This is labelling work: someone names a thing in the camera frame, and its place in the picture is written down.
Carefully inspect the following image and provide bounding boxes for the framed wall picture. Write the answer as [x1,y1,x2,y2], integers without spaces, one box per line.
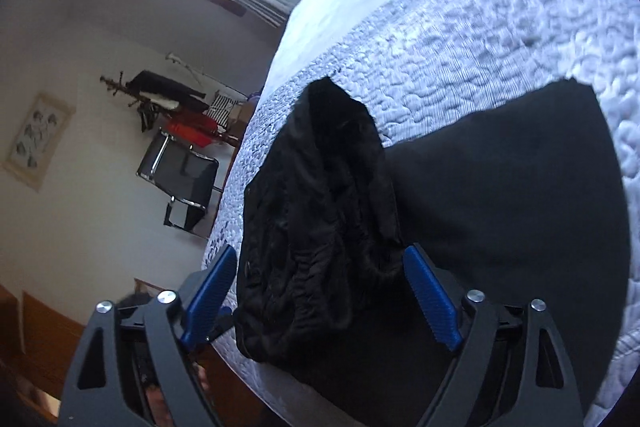
[2,91,76,192]

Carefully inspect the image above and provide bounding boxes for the black quilted pants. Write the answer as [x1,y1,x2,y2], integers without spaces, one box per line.
[235,78,631,426]

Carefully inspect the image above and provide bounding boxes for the grey quilted bedspread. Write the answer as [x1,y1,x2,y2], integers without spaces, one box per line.
[203,0,639,426]

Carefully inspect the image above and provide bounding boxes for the coat rack with clothes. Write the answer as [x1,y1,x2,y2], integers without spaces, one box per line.
[100,70,248,148]

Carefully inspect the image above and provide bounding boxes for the black metal chair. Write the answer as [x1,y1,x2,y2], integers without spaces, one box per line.
[136,129,222,235]

